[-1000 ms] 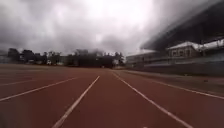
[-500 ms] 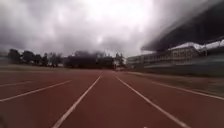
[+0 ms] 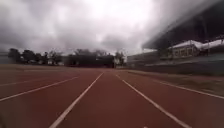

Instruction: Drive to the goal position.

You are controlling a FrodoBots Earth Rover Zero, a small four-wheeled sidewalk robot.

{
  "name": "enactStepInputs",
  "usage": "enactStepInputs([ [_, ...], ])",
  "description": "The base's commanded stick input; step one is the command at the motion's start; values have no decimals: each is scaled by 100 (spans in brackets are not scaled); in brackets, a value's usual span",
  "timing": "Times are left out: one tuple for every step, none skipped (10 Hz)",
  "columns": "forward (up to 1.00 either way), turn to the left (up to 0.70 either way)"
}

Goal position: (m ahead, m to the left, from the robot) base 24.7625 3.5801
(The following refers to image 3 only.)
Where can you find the row of trees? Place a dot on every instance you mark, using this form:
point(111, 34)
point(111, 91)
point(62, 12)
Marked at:
point(26, 56)

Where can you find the white-roofed building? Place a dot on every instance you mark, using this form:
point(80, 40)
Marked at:
point(186, 50)

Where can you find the grass field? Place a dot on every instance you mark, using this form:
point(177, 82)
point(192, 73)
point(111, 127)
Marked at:
point(26, 66)

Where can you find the dark low building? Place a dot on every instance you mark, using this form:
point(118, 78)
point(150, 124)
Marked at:
point(90, 60)

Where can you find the red running track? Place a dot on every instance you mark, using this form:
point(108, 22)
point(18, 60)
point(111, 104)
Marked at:
point(110, 103)

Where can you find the grey boundary fence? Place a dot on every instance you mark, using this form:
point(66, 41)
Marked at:
point(186, 68)

